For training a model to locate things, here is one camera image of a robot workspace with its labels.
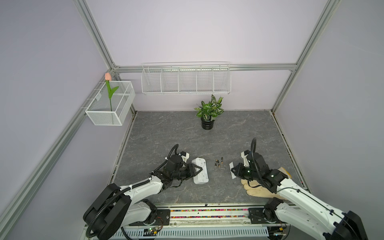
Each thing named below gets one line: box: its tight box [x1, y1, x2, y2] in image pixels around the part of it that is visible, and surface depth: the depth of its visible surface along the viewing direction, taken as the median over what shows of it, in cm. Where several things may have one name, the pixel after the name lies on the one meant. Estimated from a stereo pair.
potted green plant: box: [194, 94, 224, 130], surface depth 91 cm
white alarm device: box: [191, 157, 209, 185], surface depth 82 cm
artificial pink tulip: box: [104, 72, 119, 112], surface depth 86 cm
